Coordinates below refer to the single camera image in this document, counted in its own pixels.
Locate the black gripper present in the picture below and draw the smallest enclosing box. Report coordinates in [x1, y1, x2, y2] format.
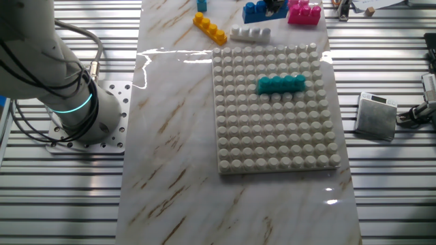
[265, 0, 287, 18]

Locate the blue four-stud block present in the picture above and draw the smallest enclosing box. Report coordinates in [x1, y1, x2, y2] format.
[242, 1, 290, 25]

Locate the teal four-stud block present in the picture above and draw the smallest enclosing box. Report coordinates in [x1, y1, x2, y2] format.
[256, 73, 307, 96]

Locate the magenta three-stud block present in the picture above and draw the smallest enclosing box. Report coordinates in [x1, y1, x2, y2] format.
[287, 2, 322, 26]

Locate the white four-stud block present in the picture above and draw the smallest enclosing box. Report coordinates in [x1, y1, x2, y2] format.
[230, 23, 273, 44]

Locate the orange-yellow four-stud block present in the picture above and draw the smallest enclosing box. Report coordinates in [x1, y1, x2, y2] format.
[192, 12, 228, 44]

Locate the white paper sheet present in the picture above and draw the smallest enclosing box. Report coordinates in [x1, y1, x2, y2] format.
[352, 0, 409, 10]

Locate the white studded baseplate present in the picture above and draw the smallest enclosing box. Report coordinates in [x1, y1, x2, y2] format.
[211, 43, 341, 176]

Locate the silver digital scale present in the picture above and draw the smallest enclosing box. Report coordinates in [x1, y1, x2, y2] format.
[354, 91, 399, 142]

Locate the black box device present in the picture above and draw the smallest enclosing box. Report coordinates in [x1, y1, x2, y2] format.
[424, 32, 436, 73]

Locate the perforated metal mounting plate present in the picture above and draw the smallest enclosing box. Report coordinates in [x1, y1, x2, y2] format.
[46, 80, 133, 154]

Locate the white marble board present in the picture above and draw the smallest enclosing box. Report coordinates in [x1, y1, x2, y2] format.
[115, 0, 362, 245]

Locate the small silver camera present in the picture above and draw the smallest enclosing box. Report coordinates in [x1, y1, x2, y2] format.
[421, 73, 436, 103]

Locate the black camera clamp mount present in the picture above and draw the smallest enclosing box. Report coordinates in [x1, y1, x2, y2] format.
[396, 101, 436, 129]

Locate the thick grey cable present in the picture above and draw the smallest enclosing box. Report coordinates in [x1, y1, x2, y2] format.
[54, 19, 104, 84]

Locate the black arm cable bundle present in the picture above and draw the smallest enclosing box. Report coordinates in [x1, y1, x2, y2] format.
[0, 37, 100, 144]

